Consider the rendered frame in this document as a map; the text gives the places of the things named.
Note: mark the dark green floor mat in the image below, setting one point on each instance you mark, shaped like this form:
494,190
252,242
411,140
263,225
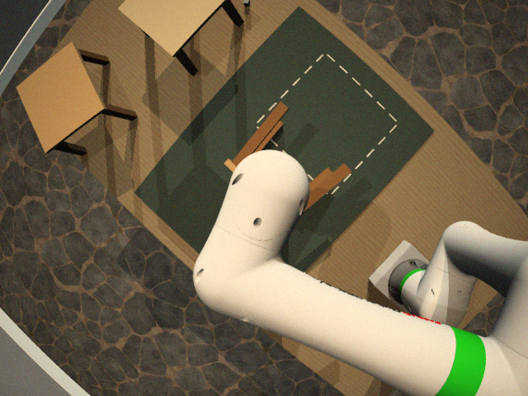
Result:
331,120

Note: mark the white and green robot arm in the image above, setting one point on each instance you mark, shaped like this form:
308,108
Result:
240,273

